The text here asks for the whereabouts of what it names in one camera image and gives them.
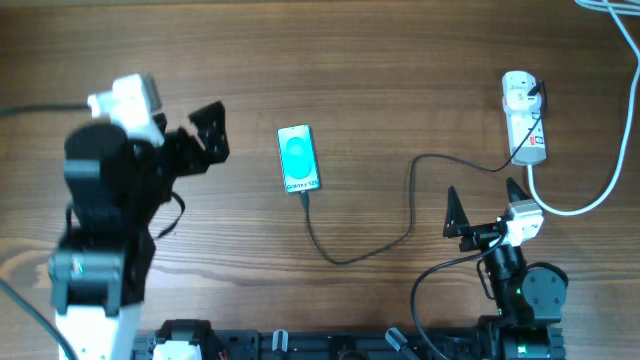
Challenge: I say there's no black right camera cable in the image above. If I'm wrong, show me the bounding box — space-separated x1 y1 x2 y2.
409 232 509 360

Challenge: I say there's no white power strip cord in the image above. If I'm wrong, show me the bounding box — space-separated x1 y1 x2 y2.
526 0 640 217

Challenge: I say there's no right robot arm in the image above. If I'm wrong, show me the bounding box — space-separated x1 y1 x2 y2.
443 178 569 359

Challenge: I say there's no black USB charging cable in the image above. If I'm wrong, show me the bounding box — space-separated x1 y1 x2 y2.
298 78 547 266

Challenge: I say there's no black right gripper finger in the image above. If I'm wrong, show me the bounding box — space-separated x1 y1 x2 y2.
443 186 470 238
506 177 530 202

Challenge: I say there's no white power strip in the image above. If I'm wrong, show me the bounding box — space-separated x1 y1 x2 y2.
502 70 547 166

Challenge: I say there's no white USB charger plug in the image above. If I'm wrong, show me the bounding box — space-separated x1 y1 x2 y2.
502 88 542 115

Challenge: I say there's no Galaxy S25 smartphone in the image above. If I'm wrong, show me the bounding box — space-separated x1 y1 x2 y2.
277 124 320 193

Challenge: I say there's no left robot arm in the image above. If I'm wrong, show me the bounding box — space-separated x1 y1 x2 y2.
49 102 229 359

